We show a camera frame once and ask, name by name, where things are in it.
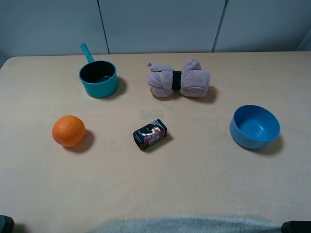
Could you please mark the black soap box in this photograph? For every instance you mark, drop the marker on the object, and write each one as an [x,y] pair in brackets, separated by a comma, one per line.
[150,134]

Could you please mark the orange fruit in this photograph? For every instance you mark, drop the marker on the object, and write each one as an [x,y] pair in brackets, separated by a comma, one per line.
[68,131]

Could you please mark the pink rolled towel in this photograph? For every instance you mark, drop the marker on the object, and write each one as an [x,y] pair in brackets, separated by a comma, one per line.
[191,81]

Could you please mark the blue plastic bowl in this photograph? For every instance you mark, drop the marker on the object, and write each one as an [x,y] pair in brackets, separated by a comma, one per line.
[254,127]

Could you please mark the teal saucepan with handle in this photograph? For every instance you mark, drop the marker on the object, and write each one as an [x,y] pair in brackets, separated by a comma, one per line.
[99,78]

